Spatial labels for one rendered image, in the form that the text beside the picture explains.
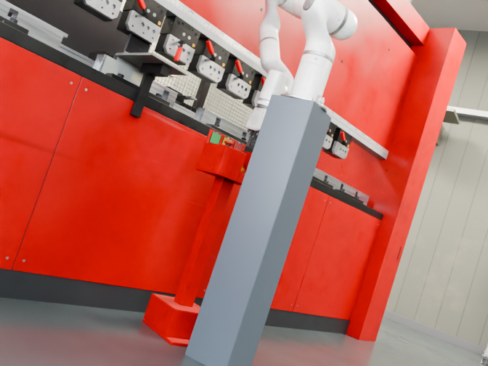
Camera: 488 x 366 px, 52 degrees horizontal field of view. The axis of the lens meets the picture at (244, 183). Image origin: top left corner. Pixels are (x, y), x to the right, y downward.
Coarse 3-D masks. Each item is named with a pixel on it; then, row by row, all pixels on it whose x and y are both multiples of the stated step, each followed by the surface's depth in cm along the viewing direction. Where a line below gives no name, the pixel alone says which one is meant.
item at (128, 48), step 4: (132, 36) 205; (136, 36) 207; (128, 40) 205; (132, 40) 206; (136, 40) 207; (140, 40) 208; (128, 44) 205; (132, 44) 206; (136, 44) 207; (140, 44) 209; (144, 44) 210; (148, 44) 211; (124, 48) 206; (128, 48) 205; (132, 48) 206; (136, 48) 208; (140, 48) 209; (144, 48) 210; (148, 48) 212; (124, 52) 205; (128, 52) 206; (132, 52) 207; (136, 52) 208; (140, 52) 209; (144, 52) 210
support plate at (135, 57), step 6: (120, 54) 198; (126, 54) 195; (132, 54) 192; (138, 54) 189; (144, 54) 186; (150, 54) 183; (156, 54) 184; (126, 60) 204; (132, 60) 200; (138, 60) 197; (144, 60) 194; (150, 60) 191; (156, 60) 188; (162, 60) 186; (138, 66) 207; (168, 66) 191; (174, 66) 190; (174, 72) 197; (180, 72) 194; (186, 72) 194
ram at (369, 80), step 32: (160, 0) 208; (192, 0) 219; (224, 0) 232; (256, 0) 246; (352, 0) 299; (224, 32) 235; (256, 32) 249; (288, 32) 265; (384, 32) 329; (256, 64) 253; (288, 64) 270; (352, 64) 311; (384, 64) 336; (352, 96) 317; (384, 96) 344; (384, 128) 351
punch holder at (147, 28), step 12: (132, 0) 202; (144, 0) 203; (132, 12) 200; (156, 12) 208; (120, 24) 204; (132, 24) 201; (144, 24) 204; (156, 24) 209; (144, 36) 205; (156, 36) 209
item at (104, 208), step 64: (0, 64) 159; (0, 128) 163; (64, 128) 178; (128, 128) 196; (0, 192) 166; (64, 192) 182; (128, 192) 201; (192, 192) 225; (320, 192) 293; (0, 256) 170; (64, 256) 187; (128, 256) 207; (320, 256) 305; (320, 320) 319
